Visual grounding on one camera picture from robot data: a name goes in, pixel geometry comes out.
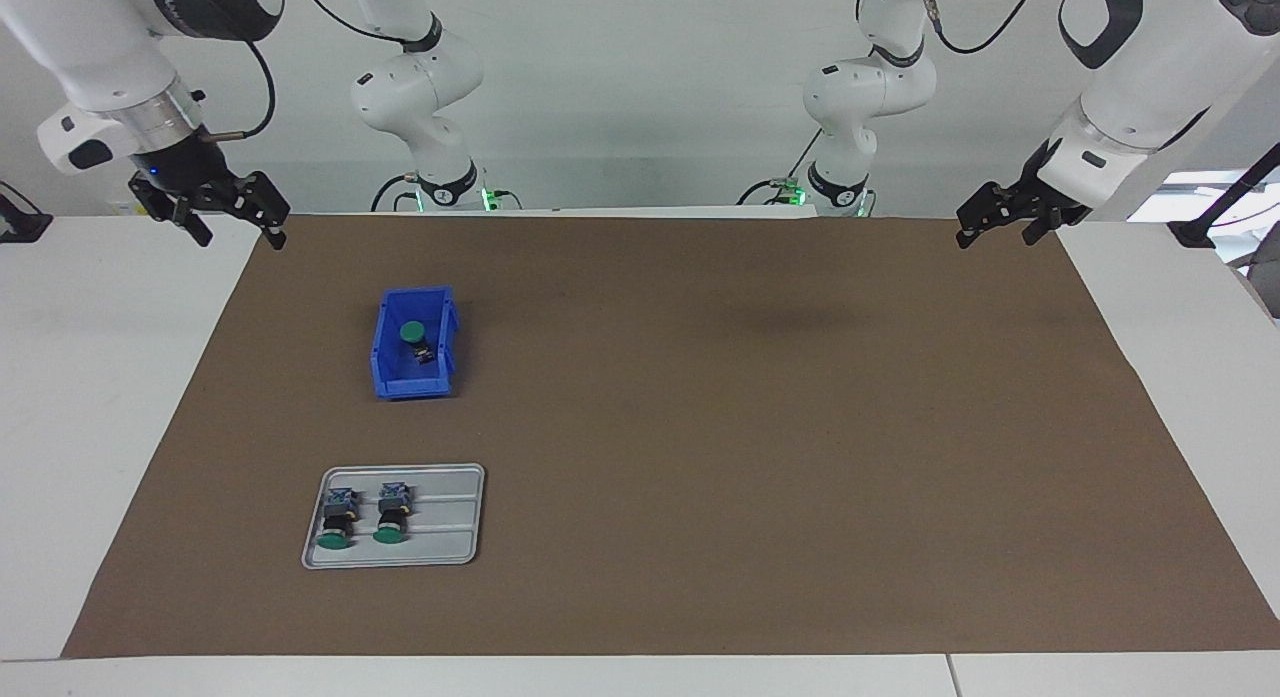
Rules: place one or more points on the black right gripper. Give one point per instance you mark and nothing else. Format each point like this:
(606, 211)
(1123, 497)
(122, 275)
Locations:
(185, 172)

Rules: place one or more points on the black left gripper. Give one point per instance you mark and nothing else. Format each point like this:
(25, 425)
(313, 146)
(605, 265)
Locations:
(1050, 202)

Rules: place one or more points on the green push button switch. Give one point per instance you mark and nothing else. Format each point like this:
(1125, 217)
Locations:
(337, 522)
(411, 331)
(392, 517)

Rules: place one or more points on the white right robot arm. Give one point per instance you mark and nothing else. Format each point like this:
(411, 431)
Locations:
(100, 47)

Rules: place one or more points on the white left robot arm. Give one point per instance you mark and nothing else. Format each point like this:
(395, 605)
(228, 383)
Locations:
(1150, 67)

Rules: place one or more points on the black clamp with rod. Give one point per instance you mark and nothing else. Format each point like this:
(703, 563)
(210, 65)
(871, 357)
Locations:
(1195, 232)

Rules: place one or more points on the black table clamp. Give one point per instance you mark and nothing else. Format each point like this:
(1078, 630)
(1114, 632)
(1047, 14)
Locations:
(20, 225)

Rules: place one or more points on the green lit base plug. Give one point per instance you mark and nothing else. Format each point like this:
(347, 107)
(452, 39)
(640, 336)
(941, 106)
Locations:
(788, 187)
(489, 199)

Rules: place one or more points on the blue plastic storage bin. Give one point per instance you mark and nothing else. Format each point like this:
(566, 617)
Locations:
(410, 382)

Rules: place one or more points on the brown table mat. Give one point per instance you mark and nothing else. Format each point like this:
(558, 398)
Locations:
(800, 477)

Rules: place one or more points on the grey metal tray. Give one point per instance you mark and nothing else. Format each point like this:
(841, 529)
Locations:
(450, 517)

